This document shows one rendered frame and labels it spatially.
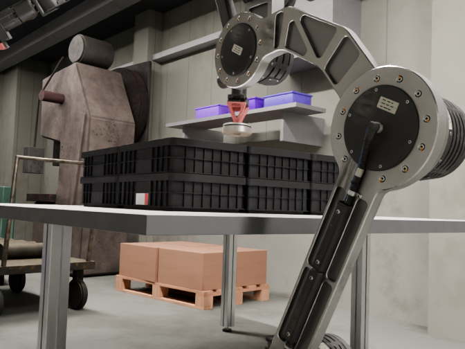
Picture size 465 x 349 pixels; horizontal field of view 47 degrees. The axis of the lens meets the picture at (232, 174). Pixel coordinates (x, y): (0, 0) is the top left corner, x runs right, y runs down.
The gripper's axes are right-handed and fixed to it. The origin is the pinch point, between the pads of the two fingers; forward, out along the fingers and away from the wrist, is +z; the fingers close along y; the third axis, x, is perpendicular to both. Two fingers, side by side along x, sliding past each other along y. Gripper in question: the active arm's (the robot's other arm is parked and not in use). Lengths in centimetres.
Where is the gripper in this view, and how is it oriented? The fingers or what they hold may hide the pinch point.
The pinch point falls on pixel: (236, 122)
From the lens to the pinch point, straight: 194.9
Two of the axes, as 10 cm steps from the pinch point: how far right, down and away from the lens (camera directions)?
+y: -1.5, -1.3, -9.8
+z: -0.6, 9.9, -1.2
